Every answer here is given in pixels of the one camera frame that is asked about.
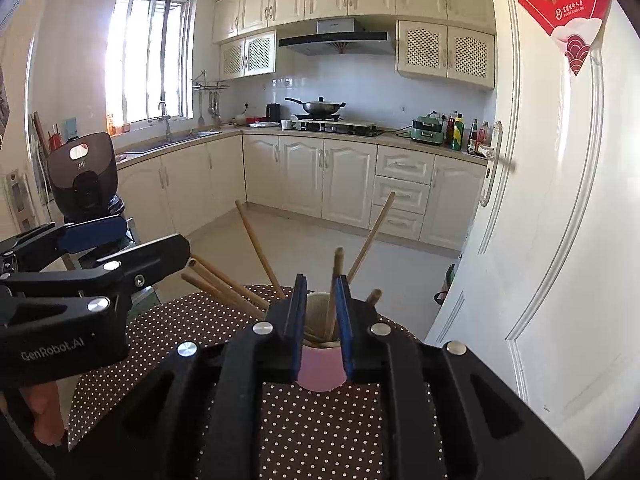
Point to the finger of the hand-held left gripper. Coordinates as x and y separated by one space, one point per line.
95 235
160 257

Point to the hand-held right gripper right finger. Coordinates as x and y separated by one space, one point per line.
342 330

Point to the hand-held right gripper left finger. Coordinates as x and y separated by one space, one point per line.
300 325

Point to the pink cup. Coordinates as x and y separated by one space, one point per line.
320 370

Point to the bundle of wooden chopsticks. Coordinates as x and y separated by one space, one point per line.
220 285

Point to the person's left hand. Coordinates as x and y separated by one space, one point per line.
47 415

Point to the brown polka dot tablecloth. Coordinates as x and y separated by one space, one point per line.
320 425

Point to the steel sink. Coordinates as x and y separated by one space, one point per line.
175 141

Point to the metal sink faucet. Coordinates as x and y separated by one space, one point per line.
166 120

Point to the cream lower kitchen cabinets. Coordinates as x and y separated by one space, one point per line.
300 175

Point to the kitchen window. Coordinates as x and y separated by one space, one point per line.
145 60

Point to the black kettle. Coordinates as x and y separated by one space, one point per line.
273 112

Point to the black gas stove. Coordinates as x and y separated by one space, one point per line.
340 127

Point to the green countertop appliance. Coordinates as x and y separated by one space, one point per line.
429 132

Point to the metal wok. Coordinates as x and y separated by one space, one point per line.
317 107

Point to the red bottle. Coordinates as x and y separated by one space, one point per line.
450 132

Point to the green bottle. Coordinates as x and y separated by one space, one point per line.
457 132

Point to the white door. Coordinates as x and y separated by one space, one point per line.
550 210

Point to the range hood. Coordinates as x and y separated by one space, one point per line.
335 40

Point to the wall utensil rack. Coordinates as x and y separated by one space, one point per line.
210 85

